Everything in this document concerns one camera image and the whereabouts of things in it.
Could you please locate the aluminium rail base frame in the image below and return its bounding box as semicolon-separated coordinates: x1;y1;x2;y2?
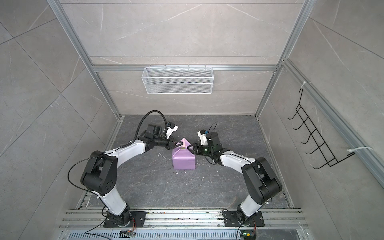
58;208;313;240

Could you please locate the green connector board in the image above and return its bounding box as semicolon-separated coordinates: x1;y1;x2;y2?
239;231;257;240

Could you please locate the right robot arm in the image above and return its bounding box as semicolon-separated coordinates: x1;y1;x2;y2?
187;132;283;226

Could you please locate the white wire mesh basket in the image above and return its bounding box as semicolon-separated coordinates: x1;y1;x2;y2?
142;67;214;95

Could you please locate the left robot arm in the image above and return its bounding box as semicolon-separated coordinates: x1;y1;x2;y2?
81;122;182;227

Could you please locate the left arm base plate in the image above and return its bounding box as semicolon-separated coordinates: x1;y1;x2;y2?
103;211;147;228

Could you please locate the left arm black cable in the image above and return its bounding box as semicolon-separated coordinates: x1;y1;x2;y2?
131;109;169;143

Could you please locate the pink wrapping paper sheet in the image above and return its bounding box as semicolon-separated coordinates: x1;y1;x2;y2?
172;138;196;170

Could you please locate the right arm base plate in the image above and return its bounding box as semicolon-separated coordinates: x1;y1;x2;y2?
222;209;265;227

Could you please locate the black wire hook rack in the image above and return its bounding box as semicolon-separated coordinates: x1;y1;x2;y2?
287;89;355;170

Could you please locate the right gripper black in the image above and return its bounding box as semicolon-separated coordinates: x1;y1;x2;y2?
187;143;215;157

